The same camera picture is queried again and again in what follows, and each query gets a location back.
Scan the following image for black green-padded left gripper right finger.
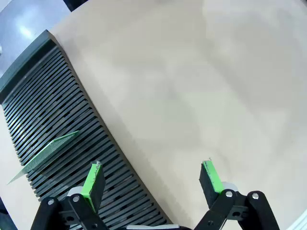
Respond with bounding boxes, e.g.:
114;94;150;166
194;158;281;230

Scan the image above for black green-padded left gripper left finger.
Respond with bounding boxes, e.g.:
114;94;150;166
30;160;106;230

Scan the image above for green perforated PCB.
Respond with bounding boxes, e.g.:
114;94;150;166
6;130;80;185

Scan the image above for dark slotted PCB rack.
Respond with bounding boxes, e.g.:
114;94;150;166
0;30;173;230

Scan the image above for white grooved table rail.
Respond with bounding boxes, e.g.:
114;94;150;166
287;210;307;230

